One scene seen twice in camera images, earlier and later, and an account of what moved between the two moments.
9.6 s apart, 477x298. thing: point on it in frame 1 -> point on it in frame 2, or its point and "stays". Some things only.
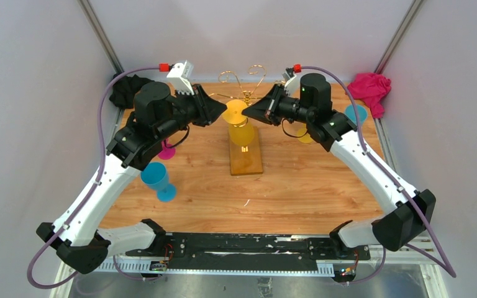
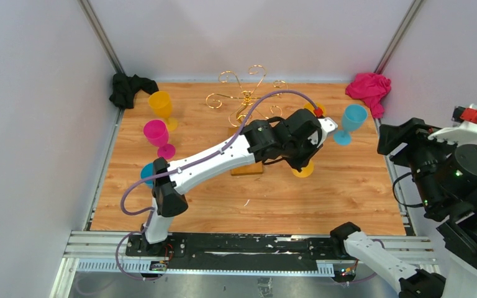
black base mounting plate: [251, 251] stays
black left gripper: [208, 108] -> [312, 142]
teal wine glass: [362, 113] stays
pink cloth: [372, 89] stays
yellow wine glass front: [241, 131] -> [306, 171]
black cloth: [125, 89] stays
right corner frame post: [408, 17] stays
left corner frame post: [99, 33] stays
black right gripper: [266, 110] -> [390, 135]
